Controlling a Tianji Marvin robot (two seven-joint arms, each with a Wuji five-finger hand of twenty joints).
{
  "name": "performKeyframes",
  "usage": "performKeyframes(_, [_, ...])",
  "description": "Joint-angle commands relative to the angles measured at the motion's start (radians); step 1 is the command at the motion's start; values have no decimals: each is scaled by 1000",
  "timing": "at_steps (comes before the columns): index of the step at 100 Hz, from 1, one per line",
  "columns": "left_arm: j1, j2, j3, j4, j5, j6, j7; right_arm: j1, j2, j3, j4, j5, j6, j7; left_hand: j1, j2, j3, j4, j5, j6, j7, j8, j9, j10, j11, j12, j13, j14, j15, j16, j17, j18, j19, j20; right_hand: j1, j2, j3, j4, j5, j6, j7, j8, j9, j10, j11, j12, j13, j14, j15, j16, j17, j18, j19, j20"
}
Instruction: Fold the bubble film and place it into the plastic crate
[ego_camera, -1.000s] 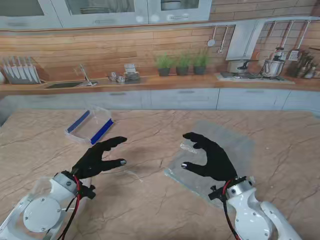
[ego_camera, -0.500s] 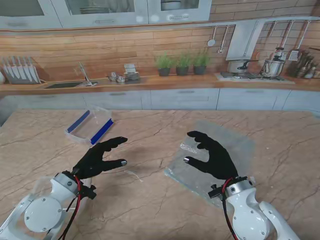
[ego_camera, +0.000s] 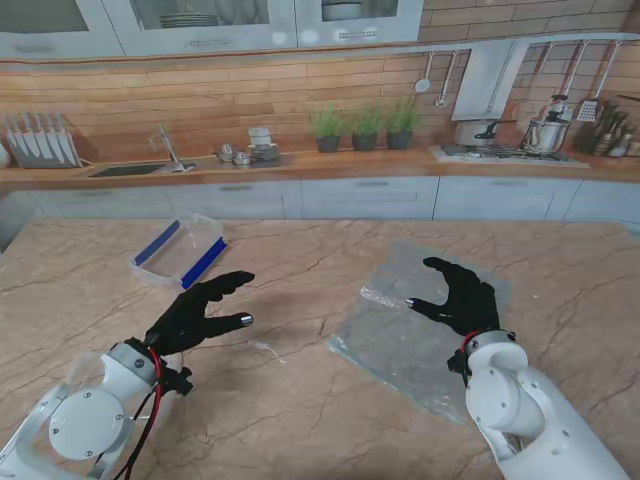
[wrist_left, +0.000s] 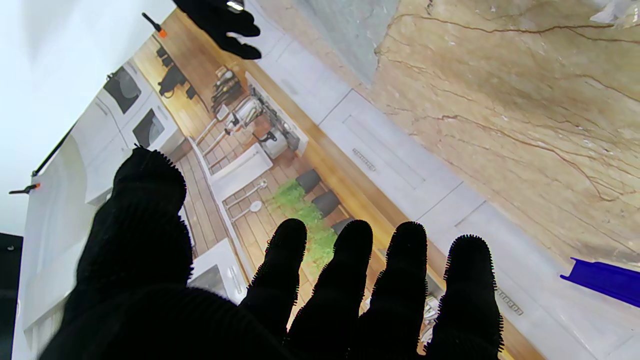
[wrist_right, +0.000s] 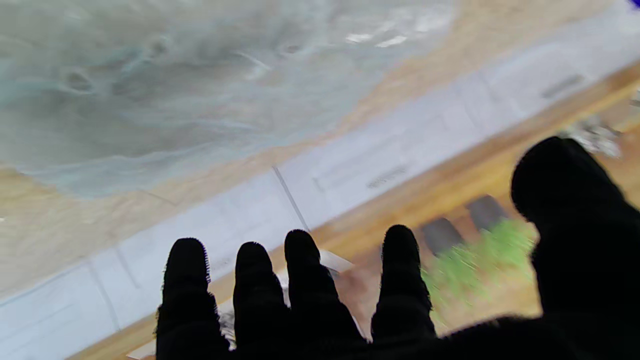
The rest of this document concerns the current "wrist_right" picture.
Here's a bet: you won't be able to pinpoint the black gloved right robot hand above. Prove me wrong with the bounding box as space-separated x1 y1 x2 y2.
155 136 640 360

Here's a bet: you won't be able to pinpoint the clear plastic bag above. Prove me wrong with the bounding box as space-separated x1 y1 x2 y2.
0 0 457 199

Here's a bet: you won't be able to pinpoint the potted green herb plant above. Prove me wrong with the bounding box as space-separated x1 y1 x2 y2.
421 216 501 321
466 194 538 281

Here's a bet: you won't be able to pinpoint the wooden kitchen countertop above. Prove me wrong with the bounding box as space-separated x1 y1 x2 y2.
65 62 640 360

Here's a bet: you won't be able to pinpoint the grey base cabinets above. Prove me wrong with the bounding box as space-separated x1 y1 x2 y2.
0 0 640 360

